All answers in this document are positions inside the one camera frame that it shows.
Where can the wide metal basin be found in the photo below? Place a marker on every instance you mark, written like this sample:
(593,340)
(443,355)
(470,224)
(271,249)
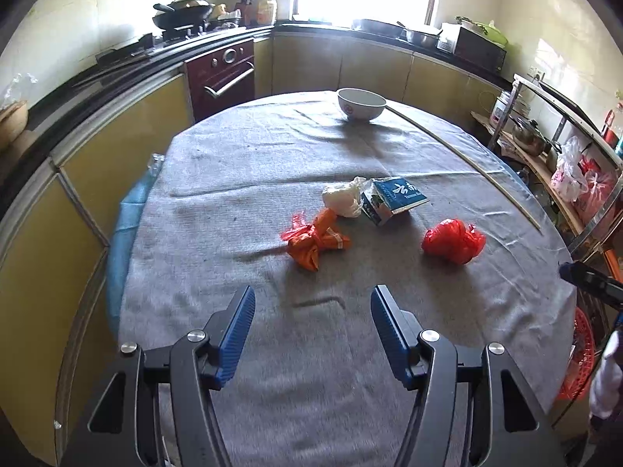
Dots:
(379,27)

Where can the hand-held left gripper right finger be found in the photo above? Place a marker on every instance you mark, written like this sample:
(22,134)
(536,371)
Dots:
(392,335)

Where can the black gas stove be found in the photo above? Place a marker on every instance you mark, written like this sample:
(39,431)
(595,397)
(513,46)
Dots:
(146,48)

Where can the person's right forearm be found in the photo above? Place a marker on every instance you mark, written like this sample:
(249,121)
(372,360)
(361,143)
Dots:
(607,374)

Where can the stainless steel pot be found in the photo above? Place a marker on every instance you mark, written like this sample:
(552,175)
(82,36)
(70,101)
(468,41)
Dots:
(528,137)

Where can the blue plastic sheet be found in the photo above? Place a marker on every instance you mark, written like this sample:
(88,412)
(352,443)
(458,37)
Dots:
(131,209)

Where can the dark red built-in oven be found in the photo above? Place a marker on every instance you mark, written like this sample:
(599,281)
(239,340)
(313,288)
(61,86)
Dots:
(221,78)

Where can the red thermos bottle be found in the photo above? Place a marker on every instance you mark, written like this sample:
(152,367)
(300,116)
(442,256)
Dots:
(609,126)

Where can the black wok with lid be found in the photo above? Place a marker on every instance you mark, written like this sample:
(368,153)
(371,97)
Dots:
(182,9)

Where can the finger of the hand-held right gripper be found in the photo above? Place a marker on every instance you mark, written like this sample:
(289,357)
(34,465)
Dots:
(598,284)

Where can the red plastic shopping bag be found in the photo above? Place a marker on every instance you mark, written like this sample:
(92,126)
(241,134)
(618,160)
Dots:
(597,189)

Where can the teal thermos bottle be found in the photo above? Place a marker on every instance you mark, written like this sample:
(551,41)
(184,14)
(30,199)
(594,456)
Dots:
(619,143)

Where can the yellow oil bottle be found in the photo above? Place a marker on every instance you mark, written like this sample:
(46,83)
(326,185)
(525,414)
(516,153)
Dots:
(266,12)

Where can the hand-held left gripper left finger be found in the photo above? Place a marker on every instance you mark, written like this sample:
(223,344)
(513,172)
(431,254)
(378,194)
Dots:
(233,335)

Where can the round table with grey cloth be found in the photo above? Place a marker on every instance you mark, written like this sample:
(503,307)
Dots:
(272,165)

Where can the white ceramic bowl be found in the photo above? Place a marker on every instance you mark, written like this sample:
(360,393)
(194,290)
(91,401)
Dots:
(361,105)

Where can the green plastic colander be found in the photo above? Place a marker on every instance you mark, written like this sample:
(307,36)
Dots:
(486,30)

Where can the red plastic basket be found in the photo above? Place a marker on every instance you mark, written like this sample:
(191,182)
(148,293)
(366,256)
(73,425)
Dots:
(579,355)

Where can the white and pink plastic bag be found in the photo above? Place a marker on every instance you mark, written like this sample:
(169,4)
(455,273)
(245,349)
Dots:
(567,177)

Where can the orange red plastic wrapper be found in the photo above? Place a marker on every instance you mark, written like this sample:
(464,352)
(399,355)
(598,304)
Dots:
(314,243)

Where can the long thin wooden stick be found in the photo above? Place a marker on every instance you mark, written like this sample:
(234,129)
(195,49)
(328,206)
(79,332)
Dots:
(467,165)

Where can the small metal basin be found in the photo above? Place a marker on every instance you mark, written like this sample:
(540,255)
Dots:
(422,37)

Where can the knife block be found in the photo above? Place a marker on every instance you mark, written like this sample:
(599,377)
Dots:
(246,6)

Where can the metal storage rack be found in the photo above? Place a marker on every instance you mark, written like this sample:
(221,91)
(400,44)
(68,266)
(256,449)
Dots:
(555,121)

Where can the dark microwave oven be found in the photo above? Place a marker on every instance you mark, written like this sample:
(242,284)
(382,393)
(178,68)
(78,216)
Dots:
(479,49)

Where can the brown clay pot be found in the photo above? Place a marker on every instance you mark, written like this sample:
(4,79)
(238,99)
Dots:
(10,124)

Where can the small wall outlet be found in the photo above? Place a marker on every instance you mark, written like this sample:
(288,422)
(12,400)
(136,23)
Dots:
(537,74)

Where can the blue and white carton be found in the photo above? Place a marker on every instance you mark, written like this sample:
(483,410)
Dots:
(394,199)

